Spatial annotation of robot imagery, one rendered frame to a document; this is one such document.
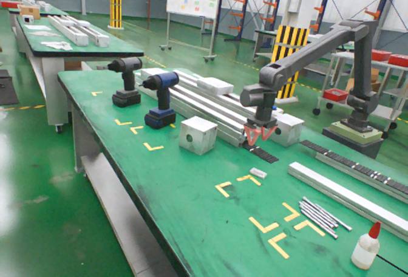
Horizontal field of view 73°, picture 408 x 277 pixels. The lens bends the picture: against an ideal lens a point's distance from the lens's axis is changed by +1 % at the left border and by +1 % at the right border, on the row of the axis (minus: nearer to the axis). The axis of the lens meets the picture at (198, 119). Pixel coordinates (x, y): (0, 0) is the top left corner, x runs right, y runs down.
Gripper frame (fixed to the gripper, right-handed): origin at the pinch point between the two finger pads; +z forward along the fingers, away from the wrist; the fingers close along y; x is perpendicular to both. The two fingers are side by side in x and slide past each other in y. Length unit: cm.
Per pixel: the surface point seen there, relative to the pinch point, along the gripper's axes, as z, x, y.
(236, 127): -3.7, -6.9, 5.1
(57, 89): 38, -197, 17
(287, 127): -3.8, 3.0, -13.9
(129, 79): -9, -62, 20
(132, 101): 2, -60, 20
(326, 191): 3.3, 28.7, 2.0
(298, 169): 1.4, 18.7, 2.1
